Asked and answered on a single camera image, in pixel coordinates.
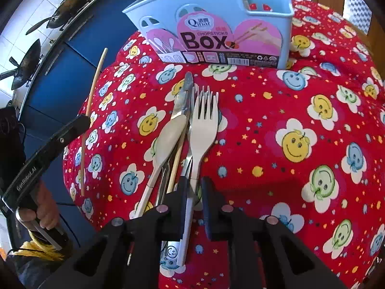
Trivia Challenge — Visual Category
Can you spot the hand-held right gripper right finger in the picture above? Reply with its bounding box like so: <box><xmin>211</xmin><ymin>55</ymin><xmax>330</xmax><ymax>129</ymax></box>
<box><xmin>201</xmin><ymin>176</ymin><xmax>347</xmax><ymax>289</ymax></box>

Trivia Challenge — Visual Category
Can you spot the cream fork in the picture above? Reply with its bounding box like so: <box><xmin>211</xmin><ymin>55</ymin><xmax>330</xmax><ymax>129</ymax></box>
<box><xmin>177</xmin><ymin>89</ymin><xmax>219</xmax><ymax>267</ymax></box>

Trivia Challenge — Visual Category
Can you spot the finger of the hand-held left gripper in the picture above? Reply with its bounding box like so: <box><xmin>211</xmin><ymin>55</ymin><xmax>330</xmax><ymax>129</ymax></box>
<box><xmin>41</xmin><ymin>114</ymin><xmax>91</xmax><ymax>158</ymax></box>

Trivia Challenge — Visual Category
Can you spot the wok with ladle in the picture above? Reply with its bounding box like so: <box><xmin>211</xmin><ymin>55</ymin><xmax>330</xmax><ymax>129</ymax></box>
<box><xmin>25</xmin><ymin>0</ymin><xmax>91</xmax><ymax>35</ymax></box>

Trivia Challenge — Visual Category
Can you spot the metal fork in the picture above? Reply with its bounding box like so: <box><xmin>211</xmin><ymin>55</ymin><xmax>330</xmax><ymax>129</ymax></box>
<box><xmin>161</xmin><ymin>85</ymin><xmax>219</xmax><ymax>270</ymax></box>

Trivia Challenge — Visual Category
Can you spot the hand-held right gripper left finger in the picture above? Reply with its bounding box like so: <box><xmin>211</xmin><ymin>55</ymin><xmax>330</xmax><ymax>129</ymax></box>
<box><xmin>39</xmin><ymin>176</ymin><xmax>189</xmax><ymax>289</ymax></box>

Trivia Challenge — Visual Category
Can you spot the cream spoon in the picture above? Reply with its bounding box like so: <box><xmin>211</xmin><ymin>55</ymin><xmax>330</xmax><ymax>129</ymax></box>
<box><xmin>129</xmin><ymin>114</ymin><xmax>187</xmax><ymax>219</ymax></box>

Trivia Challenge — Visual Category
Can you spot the light blue utensil box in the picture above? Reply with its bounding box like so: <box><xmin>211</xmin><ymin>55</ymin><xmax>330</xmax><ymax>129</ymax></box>
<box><xmin>122</xmin><ymin>0</ymin><xmax>295</xmax><ymax>69</ymax></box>

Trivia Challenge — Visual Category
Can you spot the person's left hand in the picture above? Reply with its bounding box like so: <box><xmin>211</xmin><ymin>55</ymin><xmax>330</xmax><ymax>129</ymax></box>
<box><xmin>17</xmin><ymin>183</ymin><xmax>60</xmax><ymax>230</ymax></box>

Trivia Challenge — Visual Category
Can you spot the light wooden chopstick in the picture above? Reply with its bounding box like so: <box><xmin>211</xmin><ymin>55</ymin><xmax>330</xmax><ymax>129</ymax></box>
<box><xmin>80</xmin><ymin>47</ymin><xmax>108</xmax><ymax>197</ymax></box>
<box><xmin>166</xmin><ymin>125</ymin><xmax>188</xmax><ymax>194</ymax></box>

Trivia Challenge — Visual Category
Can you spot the red smiley flower tablecloth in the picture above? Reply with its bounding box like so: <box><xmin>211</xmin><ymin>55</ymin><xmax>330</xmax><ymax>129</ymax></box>
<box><xmin>62</xmin><ymin>0</ymin><xmax>385</xmax><ymax>289</ymax></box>

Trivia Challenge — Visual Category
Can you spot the yellow cloth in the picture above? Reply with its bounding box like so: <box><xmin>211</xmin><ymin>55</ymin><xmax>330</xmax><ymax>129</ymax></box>
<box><xmin>26</xmin><ymin>232</ymin><xmax>73</xmax><ymax>260</ymax></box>

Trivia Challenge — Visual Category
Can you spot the dark wok with spatulas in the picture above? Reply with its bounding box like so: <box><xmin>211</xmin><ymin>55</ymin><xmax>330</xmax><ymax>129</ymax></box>
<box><xmin>0</xmin><ymin>39</ymin><xmax>42</xmax><ymax>91</ymax></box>

